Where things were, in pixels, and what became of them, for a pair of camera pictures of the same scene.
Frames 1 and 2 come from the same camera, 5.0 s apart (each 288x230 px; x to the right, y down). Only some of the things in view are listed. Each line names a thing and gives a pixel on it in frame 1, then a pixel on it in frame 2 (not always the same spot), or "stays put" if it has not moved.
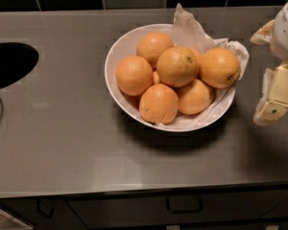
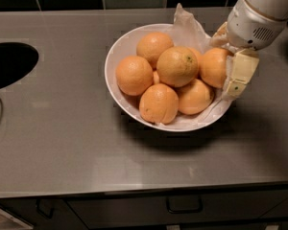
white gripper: [286, 33] → [251, 26]
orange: [195, 97] stays put
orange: [220, 68] stays put
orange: [158, 103] stays put
